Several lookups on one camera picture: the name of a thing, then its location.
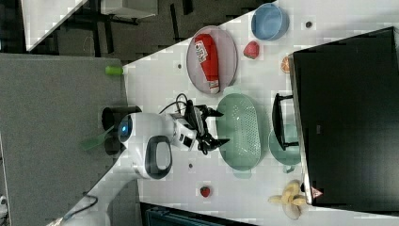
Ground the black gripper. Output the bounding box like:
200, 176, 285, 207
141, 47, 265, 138
184, 100, 230, 154

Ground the green plastic strainer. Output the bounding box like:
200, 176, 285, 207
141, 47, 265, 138
215, 87, 263, 179

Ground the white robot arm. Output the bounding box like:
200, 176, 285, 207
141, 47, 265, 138
46, 100, 228, 226

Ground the small red strawberry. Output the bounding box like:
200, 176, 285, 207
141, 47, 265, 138
199, 186, 211, 198

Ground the grey round plate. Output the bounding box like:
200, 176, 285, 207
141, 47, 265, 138
186, 26, 237, 94

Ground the red ketchup bottle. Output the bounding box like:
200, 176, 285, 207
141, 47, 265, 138
195, 34, 220, 94

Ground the green mug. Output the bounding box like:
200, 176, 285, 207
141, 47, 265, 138
268, 124, 301, 173

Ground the large red strawberry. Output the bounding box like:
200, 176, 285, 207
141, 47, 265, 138
243, 40, 260, 59

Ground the black cylinder holder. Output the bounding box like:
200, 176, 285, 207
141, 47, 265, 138
102, 105, 141, 130

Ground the small black cylinder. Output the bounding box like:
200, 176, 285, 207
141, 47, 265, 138
104, 137, 120, 155

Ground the orange slice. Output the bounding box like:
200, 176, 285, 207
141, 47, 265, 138
280, 56, 290, 73

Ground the green marker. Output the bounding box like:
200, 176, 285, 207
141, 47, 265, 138
105, 66, 127, 76

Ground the peeled banana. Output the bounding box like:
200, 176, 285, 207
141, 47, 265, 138
268, 180, 307, 220

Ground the green spatula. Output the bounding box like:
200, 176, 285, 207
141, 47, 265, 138
80, 126, 114, 151

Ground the blue bowl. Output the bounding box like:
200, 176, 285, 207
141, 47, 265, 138
251, 3, 290, 40

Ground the black toaster oven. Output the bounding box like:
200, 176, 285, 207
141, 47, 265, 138
289, 27, 399, 216

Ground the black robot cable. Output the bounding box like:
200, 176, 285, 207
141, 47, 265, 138
158, 92, 193, 115

